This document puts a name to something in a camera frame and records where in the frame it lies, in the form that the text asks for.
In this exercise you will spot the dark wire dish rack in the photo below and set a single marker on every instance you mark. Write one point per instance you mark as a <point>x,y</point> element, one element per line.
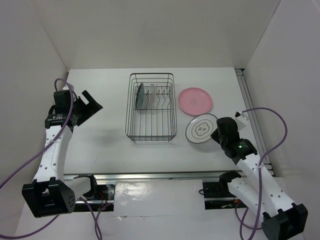
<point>158,124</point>

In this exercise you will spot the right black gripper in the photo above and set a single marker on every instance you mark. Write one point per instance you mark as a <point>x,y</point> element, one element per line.
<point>215,136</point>

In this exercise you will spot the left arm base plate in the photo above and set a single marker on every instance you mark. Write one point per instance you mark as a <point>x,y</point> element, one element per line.
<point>102,199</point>

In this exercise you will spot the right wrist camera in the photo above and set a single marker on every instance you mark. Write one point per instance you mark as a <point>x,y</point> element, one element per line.
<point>241,120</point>

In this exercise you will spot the blue floral green plate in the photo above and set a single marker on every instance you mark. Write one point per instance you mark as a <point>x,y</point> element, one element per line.
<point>140,98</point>

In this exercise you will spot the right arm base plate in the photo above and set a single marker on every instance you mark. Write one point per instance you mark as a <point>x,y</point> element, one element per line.
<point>215,198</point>

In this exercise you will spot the clear glass plate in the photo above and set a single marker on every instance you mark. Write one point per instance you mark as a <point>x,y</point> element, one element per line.
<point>151,96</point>

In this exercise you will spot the pink plastic plate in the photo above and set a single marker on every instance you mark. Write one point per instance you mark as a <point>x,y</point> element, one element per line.
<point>195,101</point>

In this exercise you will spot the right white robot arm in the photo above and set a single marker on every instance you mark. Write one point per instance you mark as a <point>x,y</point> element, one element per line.
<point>280,217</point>

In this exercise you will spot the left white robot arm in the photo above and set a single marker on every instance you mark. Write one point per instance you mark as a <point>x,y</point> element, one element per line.
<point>48,194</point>

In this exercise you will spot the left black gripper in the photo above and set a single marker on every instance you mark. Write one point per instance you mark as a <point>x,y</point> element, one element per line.
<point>91,108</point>

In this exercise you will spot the white plate dark rim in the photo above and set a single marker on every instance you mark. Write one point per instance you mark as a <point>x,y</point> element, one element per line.
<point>200,128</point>

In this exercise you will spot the aluminium front rail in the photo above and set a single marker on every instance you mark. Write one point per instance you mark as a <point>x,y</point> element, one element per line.
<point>157,176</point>

